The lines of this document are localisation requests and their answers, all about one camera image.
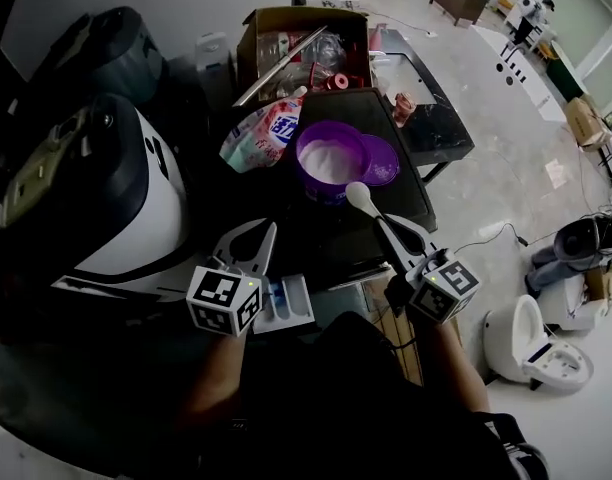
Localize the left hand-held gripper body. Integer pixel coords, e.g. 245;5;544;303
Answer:
185;255;266;338

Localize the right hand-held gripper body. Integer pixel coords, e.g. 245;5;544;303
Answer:
384;248;482;325

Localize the white detergent drawer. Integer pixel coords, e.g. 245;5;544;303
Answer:
253;275;316;336

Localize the white plastic spoon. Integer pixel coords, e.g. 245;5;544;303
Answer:
345;181;385;219

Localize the white powder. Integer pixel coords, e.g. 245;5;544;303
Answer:
299;139;365;184

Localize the person's left forearm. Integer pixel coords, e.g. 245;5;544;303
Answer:
178;332;247;424

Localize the person's right forearm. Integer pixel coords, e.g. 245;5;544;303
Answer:
420;320;490;414

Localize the pink detergent refill pouch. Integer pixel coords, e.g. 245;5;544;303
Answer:
219;86;308;173

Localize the black washing machine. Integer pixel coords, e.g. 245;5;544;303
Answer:
205;87;440;289

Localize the purple plastic tub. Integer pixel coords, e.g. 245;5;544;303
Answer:
294;120;372;205

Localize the purple plastic lid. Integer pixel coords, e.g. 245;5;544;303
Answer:
358;133;401;188

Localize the white toilet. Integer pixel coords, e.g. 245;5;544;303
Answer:
483;293;595;395

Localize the wooden slat platform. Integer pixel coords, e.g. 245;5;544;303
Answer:
373;312;427;387

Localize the black marble sink cabinet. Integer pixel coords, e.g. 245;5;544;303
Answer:
368;28;476;185

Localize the white ceramic fixture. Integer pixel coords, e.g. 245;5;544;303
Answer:
538;275;610;332

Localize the small white appliance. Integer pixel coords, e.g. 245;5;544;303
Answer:
195;31;237;99

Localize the silver metal tube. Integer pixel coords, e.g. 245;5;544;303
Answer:
232;25;329;108

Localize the white bathtub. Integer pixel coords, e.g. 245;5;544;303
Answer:
470;25;567;124

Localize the clear crumpled plastic bag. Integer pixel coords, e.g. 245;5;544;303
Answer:
305;35;348;77

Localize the pink plastic jug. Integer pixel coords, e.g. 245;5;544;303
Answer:
368;23;390;52

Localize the closed cardboard box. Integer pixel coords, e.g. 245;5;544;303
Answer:
565;95;612;149

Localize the dark grey appliance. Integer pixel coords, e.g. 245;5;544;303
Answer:
33;6;166;107

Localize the green bathtub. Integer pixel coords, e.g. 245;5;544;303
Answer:
545;42;587;102

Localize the open brown cardboard box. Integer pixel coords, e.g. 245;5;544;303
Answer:
235;6;372;104

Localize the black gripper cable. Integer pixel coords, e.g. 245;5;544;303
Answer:
385;337;422;355

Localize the black floor cable with adapter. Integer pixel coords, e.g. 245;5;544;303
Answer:
453;222;530;257

